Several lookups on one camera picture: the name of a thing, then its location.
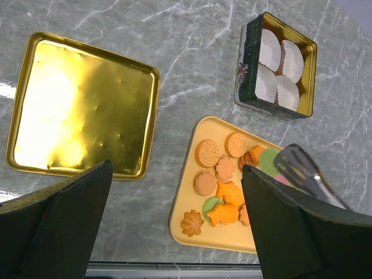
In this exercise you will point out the metal serving tongs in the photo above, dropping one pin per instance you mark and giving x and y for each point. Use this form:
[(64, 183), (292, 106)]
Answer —
[(300, 170)]

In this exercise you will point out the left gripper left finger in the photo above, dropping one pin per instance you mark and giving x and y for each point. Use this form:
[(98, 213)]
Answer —
[(50, 233)]

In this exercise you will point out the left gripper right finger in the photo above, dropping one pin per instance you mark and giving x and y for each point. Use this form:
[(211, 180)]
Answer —
[(298, 236)]

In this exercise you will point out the yellow plastic tray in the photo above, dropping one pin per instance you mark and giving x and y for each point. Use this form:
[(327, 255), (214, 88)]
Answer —
[(232, 236)]

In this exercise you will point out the round dotted biscuit left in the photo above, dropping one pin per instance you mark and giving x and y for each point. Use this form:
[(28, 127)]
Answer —
[(207, 153)]

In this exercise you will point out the pink sandwich cookie upper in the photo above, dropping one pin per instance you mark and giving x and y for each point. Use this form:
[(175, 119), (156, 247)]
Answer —
[(280, 178)]

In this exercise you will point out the green cookie under fish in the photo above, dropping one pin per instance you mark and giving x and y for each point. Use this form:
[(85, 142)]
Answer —
[(209, 205)]

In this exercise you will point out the white paper cup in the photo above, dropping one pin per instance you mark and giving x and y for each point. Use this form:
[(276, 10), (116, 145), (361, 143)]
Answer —
[(266, 85), (287, 93), (270, 50), (291, 63)]

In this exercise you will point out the white paper cup back right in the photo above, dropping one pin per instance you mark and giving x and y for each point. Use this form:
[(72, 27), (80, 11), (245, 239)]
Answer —
[(291, 63)]

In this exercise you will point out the white paper cup front left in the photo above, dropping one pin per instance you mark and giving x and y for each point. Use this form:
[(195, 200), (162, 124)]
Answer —
[(266, 85)]

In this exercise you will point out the orange fish cookie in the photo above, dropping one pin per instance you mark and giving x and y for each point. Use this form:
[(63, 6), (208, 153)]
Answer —
[(223, 213), (255, 154), (230, 193)]

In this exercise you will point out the orange fish cookie top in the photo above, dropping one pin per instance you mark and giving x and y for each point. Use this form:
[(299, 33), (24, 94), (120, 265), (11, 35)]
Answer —
[(255, 154)]

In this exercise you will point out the dark green cookie tin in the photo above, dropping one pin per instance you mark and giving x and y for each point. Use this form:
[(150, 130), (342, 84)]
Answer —
[(248, 61)]

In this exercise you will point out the orange fish cookie bottom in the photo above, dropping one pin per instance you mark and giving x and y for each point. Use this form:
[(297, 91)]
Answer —
[(223, 213)]

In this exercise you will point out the gold tin lid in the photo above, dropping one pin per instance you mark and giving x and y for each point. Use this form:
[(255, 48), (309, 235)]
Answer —
[(77, 105)]

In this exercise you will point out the round dotted biscuit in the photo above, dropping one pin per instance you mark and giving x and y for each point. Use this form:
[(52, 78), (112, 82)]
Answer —
[(207, 153), (235, 145)]

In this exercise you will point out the green round cookie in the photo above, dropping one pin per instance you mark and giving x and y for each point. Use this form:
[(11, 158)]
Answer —
[(266, 161)]

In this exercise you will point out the white paper cup front right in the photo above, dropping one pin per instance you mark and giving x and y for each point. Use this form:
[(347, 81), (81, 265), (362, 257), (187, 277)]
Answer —
[(287, 93)]

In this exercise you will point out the swirl cookie bottom left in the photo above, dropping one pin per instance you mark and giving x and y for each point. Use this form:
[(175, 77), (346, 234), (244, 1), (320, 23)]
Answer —
[(192, 223)]

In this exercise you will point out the brown swirl cookie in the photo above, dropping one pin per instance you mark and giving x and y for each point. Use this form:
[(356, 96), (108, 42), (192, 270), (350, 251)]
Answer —
[(244, 159)]

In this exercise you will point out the orange fish cookie middle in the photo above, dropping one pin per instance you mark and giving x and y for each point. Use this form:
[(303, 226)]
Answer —
[(230, 193)]

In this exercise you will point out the tan flower cookie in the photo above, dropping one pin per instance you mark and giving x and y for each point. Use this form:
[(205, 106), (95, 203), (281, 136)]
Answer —
[(243, 216), (225, 168), (204, 183)]

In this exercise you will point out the white paper cup back left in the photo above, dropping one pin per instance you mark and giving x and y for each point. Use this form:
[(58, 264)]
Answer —
[(270, 50)]

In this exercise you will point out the round dotted biscuit top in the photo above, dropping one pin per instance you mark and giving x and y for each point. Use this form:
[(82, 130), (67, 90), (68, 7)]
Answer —
[(235, 145)]

